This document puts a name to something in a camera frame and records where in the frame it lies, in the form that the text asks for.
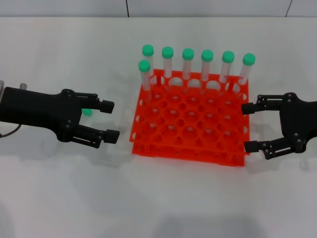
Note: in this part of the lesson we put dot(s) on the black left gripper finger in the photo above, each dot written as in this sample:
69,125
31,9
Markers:
106,106
111,136

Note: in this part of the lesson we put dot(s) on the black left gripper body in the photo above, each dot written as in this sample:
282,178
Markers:
37,109

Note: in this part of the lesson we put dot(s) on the orange test tube rack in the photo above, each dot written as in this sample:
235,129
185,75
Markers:
188,141

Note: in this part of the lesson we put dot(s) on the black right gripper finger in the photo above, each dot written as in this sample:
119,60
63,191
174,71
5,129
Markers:
251,146
250,108

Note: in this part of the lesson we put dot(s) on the clear green-capped test tube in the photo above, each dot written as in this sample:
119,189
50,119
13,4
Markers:
248,59
188,53
228,56
144,65
148,50
167,52
207,55
87,112

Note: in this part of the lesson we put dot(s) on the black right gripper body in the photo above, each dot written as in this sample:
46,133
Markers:
297,121

